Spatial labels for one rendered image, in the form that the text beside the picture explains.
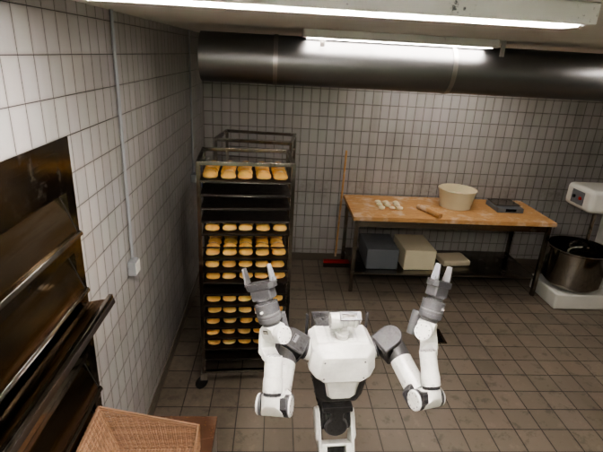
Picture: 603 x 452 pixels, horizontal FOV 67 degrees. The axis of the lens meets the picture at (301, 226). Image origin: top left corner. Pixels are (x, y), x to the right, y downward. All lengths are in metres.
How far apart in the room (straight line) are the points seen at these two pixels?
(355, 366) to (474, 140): 4.27
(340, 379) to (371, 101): 3.93
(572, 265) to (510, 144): 1.55
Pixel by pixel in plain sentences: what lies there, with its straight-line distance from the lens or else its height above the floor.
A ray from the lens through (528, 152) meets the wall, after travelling 6.15.
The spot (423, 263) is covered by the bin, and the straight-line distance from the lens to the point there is 5.32.
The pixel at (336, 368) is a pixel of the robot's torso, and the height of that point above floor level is 1.28.
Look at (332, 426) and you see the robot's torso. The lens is 2.16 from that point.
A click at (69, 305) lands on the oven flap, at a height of 1.47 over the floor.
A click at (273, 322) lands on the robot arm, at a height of 1.54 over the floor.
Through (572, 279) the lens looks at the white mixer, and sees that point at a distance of 5.63.
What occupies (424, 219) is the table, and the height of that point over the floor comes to 0.90.
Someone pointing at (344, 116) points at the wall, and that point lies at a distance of 5.36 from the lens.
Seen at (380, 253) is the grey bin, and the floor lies 0.43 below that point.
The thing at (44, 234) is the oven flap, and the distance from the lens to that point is 1.88.
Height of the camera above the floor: 2.45
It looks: 21 degrees down
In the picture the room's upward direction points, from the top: 3 degrees clockwise
